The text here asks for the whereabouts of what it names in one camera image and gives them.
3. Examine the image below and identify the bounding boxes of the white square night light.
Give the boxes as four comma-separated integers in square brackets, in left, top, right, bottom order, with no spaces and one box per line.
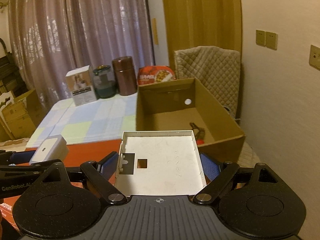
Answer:
[29,135,69,165]

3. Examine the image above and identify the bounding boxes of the white shallow plastic tray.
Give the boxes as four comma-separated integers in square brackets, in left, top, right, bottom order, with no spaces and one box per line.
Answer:
[114,130,207,197]

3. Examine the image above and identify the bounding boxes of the dark metal trinket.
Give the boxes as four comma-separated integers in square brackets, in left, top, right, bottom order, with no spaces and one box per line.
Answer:
[189,122,205,142]

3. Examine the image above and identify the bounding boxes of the stacked cardboard boxes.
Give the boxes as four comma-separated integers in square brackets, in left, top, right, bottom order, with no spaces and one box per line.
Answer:
[2,89,46,139]

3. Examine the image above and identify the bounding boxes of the brown cardboard box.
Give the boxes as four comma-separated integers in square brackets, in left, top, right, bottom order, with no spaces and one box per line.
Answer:
[136,78,245,162]

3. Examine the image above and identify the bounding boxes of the green glass jar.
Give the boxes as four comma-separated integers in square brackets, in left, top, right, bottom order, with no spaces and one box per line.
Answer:
[93,65,117,99]

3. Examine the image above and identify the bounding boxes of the white product box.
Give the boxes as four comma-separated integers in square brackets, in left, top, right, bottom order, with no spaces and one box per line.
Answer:
[66,65,97,106]

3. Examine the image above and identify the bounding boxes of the black folded cart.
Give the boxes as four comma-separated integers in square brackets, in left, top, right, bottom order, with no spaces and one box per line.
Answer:
[0,38,28,97]

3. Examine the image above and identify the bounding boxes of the beige quilted chair cover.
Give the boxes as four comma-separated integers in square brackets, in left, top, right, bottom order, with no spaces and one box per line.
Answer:
[174,46,241,117]

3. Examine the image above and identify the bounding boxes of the red instant rice meal box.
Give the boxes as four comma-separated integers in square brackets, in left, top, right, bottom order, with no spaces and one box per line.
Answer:
[138,66,176,86]

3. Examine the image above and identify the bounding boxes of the brown cylindrical canister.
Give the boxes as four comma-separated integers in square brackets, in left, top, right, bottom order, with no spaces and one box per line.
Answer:
[112,56,137,96]

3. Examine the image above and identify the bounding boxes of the pink curtain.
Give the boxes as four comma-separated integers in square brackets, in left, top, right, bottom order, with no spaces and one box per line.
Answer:
[8,0,154,109]

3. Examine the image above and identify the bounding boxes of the wooden door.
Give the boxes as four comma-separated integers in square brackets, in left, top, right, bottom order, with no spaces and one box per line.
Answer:
[163,0,242,68]

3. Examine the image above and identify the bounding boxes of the wall socket plate pair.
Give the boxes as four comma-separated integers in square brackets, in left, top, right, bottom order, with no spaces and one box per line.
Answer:
[255,30,278,50]

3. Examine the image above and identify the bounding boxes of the single wall socket plate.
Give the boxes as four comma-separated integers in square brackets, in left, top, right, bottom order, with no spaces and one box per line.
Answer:
[309,45,320,70]

